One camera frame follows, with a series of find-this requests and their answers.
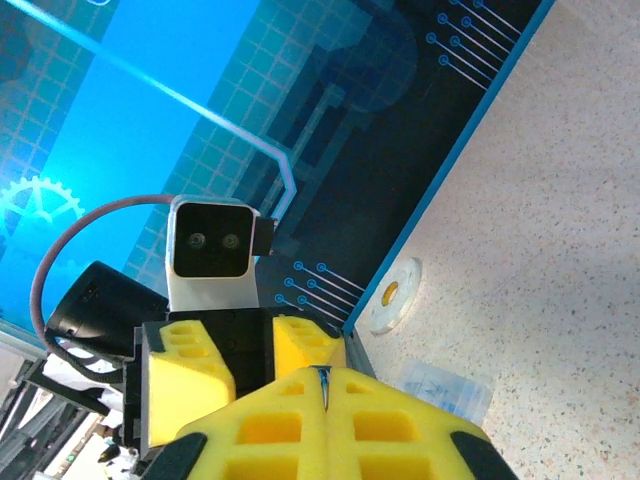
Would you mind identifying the wide aluminium base rail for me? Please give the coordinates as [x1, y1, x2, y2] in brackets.
[342, 325, 377, 377]

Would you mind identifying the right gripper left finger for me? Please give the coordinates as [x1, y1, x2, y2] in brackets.
[134, 367, 330, 480]

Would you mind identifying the white tape roll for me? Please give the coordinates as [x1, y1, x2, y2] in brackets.
[368, 256, 424, 336]

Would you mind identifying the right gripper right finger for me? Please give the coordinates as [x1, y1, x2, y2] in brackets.
[323, 367, 521, 480]

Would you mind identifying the clear plastic bag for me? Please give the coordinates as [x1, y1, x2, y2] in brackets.
[394, 358, 495, 429]

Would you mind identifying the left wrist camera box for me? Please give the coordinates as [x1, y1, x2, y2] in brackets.
[163, 193, 277, 312]

